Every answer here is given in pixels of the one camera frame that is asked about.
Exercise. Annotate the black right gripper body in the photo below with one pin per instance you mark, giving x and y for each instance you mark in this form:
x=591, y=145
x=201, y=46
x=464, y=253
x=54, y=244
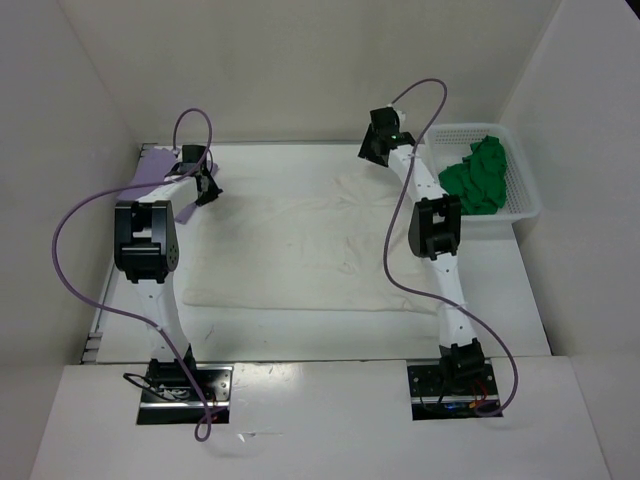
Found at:
x=375, y=139

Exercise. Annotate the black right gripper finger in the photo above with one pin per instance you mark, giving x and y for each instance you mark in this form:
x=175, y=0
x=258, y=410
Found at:
x=380, y=160
x=369, y=149

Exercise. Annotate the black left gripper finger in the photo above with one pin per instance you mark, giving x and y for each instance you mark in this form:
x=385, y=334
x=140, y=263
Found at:
x=210, y=187
x=206, y=198

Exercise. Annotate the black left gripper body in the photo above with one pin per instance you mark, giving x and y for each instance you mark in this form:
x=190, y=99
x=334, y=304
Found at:
x=204, y=173

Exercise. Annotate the purple t-shirt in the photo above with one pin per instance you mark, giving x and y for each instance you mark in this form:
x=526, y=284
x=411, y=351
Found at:
x=153, y=167

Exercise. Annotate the cream white t-shirt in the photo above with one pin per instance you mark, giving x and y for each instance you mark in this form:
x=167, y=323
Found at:
x=335, y=252

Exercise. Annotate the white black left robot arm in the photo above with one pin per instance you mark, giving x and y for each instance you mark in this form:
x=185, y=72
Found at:
x=146, y=250

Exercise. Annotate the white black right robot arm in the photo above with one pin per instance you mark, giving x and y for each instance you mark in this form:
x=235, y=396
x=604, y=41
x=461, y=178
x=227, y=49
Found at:
x=434, y=236

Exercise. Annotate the white plastic laundry basket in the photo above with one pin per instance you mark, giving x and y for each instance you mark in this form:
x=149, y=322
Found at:
x=446, y=144

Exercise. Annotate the green garment in basket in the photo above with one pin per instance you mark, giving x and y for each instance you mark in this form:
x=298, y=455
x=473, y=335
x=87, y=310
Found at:
x=479, y=179

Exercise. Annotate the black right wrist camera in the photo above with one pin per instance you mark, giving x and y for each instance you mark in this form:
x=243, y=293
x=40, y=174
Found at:
x=387, y=120

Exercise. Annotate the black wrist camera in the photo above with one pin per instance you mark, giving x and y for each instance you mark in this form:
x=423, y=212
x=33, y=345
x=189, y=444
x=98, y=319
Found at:
x=190, y=155
x=387, y=120

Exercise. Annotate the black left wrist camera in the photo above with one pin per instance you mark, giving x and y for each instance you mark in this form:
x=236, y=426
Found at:
x=190, y=155

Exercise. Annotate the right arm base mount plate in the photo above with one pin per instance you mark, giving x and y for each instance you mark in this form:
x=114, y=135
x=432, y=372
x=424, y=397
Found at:
x=431, y=399

